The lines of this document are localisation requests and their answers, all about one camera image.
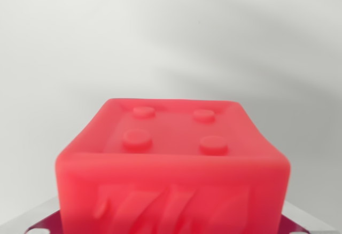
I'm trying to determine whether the gripper right finger with black rubber tip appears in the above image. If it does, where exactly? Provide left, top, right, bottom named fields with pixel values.
left=279, top=200, right=338, bottom=234

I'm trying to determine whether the gripper left finger with black rubber tip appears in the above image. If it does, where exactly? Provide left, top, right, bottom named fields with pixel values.
left=4, top=198, right=64, bottom=234

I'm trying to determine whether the red plastic cube embossed logo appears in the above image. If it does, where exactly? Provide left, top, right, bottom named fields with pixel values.
left=55, top=97, right=291, bottom=234

